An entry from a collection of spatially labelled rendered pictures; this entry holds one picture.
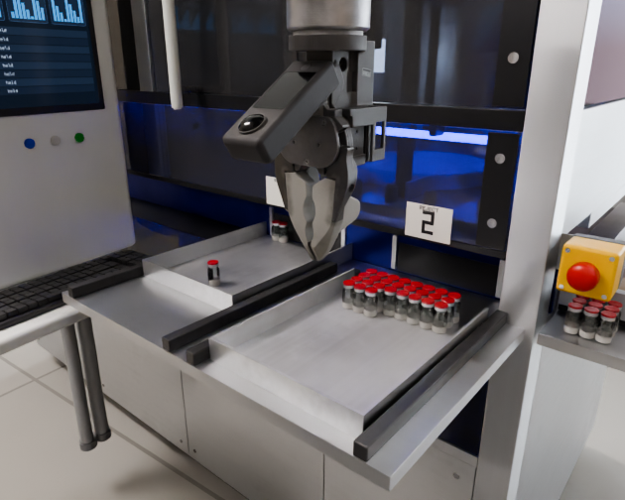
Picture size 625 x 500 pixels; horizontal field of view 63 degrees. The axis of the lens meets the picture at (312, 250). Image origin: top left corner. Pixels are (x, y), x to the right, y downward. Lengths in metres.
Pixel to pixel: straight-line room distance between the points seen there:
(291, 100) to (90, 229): 1.02
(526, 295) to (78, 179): 1.03
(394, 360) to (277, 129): 0.42
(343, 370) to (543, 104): 0.45
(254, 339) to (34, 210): 0.70
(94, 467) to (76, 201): 0.99
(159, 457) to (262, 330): 1.22
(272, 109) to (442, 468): 0.83
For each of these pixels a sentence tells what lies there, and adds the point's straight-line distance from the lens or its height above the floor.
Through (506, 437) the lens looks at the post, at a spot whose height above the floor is 0.67.
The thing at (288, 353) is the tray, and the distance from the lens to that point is 0.75.
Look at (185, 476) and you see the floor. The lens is 1.88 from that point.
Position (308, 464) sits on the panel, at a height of 0.35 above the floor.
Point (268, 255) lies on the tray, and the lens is 1.11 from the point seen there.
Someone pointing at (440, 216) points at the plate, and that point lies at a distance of 0.87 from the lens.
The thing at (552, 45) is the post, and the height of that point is 1.30.
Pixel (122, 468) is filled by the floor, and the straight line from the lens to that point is 1.97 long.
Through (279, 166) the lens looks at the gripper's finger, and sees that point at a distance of 0.51.
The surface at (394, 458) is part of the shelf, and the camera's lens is 0.59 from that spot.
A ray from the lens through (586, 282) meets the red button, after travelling 0.79.
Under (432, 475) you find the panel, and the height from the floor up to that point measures 0.51.
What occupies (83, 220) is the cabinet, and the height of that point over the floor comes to 0.91.
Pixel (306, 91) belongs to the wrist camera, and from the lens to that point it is 0.45.
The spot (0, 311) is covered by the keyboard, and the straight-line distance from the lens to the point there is 1.15.
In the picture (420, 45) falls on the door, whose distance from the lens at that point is 0.88.
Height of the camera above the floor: 1.27
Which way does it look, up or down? 20 degrees down
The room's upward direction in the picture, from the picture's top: straight up
